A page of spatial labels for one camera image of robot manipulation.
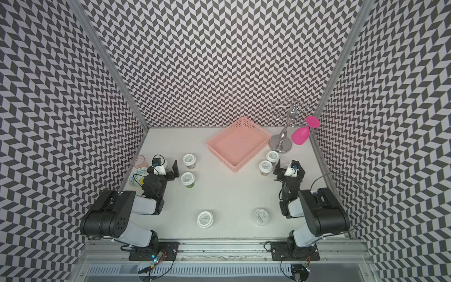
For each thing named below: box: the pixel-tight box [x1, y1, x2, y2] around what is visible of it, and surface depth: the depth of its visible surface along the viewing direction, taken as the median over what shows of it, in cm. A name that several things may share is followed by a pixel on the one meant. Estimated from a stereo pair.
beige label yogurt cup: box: [258, 159, 274, 177], surface depth 95 cm
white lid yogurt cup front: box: [196, 210, 214, 229], surface depth 77 cm
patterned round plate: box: [128, 167, 150, 187], surface depth 93 cm
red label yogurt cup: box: [182, 153, 197, 170], surface depth 96 cm
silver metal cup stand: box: [268, 98, 313, 155], surface depth 108 cm
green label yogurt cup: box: [180, 171, 195, 189], surface depth 88 cm
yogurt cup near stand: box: [266, 150, 279, 166], surface depth 98 cm
